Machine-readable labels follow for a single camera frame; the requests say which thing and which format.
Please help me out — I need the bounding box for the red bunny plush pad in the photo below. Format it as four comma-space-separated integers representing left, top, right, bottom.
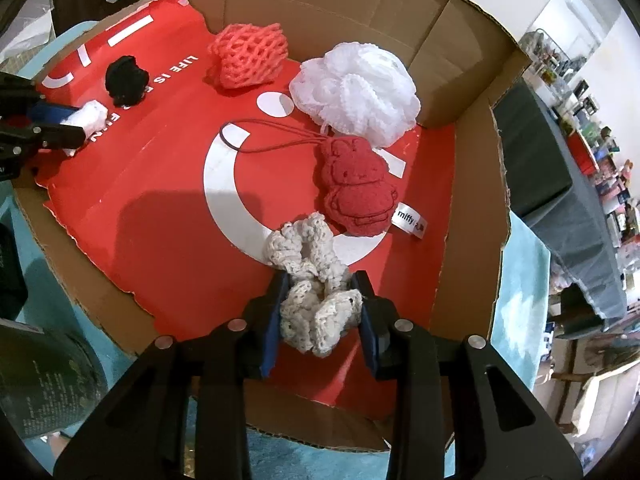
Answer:
220, 119, 428, 238

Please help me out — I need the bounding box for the table with dark cloth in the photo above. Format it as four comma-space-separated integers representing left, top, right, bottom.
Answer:
492, 77, 628, 318

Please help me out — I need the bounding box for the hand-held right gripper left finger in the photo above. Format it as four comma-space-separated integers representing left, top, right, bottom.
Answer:
52, 272, 291, 480

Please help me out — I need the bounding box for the row of cosmetic bottles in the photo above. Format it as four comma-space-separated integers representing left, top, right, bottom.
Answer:
520, 30, 640, 246

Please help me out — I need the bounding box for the cardboard box with red lining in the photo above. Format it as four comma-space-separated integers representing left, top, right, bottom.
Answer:
12, 0, 533, 453

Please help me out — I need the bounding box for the black mesh net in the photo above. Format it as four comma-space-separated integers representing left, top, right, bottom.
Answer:
105, 56, 151, 107

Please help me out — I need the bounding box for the colourful printed tin box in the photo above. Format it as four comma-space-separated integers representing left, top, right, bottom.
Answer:
0, 320, 110, 441

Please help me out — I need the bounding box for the white mesh bath pouf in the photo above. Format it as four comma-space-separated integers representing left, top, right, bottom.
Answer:
289, 42, 421, 148

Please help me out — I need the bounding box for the white sock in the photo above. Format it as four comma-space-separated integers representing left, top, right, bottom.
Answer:
62, 101, 110, 156

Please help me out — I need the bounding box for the cream crocheted scrunchie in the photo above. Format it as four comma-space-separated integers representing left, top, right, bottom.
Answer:
263, 212, 363, 358

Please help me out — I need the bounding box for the orange foam net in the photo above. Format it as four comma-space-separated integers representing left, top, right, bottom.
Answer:
207, 22, 290, 90

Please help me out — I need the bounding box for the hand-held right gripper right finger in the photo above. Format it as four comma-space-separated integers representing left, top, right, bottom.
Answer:
350, 270, 583, 480

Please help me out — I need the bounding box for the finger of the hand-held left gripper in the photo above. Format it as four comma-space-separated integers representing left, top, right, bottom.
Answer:
0, 122, 87, 154
0, 72, 76, 123

